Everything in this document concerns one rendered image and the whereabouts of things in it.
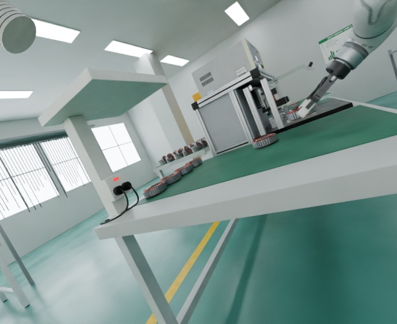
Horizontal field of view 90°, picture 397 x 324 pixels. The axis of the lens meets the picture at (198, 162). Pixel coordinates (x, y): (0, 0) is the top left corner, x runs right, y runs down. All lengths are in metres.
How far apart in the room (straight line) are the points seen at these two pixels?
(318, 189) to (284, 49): 6.46
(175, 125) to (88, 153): 4.45
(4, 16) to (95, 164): 0.62
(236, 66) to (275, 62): 5.46
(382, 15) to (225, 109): 0.74
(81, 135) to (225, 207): 0.62
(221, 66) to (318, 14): 5.68
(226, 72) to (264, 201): 1.04
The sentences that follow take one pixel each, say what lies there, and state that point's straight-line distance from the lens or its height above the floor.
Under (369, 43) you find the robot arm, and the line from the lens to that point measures 0.95.
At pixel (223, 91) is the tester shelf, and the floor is 1.09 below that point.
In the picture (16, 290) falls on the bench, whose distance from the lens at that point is 3.11.
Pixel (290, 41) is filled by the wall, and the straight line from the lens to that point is 6.83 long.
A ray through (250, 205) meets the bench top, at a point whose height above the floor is 0.73.
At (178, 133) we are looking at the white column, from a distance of 5.22.
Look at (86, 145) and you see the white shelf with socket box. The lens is 0.88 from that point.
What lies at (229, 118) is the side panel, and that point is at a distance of 1.23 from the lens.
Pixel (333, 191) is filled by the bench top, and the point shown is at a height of 0.72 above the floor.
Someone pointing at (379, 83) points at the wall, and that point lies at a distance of 6.90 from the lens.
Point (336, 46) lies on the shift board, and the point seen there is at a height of 1.58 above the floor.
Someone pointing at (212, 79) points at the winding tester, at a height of 1.21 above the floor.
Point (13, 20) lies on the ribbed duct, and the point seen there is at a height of 1.57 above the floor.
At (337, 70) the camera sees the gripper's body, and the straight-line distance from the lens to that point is 0.93.
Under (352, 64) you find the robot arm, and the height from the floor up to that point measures 0.92.
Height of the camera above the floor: 0.91
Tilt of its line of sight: 7 degrees down
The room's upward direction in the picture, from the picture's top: 24 degrees counter-clockwise
